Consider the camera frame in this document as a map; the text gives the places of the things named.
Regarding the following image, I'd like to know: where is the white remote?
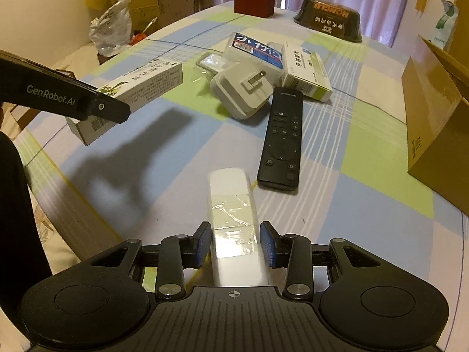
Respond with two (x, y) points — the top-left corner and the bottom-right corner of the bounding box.
(209, 168), (269, 287)

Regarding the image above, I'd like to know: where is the black remote control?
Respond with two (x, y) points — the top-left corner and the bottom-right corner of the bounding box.
(257, 87), (303, 192)

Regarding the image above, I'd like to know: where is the long white medicine box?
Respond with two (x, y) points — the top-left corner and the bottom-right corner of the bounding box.
(66, 58), (183, 145)

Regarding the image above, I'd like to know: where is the white power adapter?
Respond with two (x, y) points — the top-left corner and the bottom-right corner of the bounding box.
(210, 62), (273, 120)

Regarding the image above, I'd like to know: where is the green white medicine box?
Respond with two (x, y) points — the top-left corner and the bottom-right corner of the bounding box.
(281, 41), (333, 103)

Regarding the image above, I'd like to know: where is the small clear plastic packet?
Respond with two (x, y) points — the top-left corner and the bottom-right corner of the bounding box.
(196, 52), (226, 76)

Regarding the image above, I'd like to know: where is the blue white tissue pack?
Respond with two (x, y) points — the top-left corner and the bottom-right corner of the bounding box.
(223, 32), (284, 80)

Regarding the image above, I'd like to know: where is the clear plastic bag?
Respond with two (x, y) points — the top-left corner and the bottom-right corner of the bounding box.
(89, 0), (133, 57)

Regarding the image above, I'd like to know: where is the checkered tablecloth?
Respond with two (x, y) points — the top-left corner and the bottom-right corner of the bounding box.
(15, 3), (468, 351)

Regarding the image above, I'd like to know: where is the brown cardboard box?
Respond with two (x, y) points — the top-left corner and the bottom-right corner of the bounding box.
(402, 37), (469, 214)

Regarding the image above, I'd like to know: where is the black instant noodle bowl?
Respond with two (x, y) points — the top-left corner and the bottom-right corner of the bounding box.
(293, 0), (363, 43)

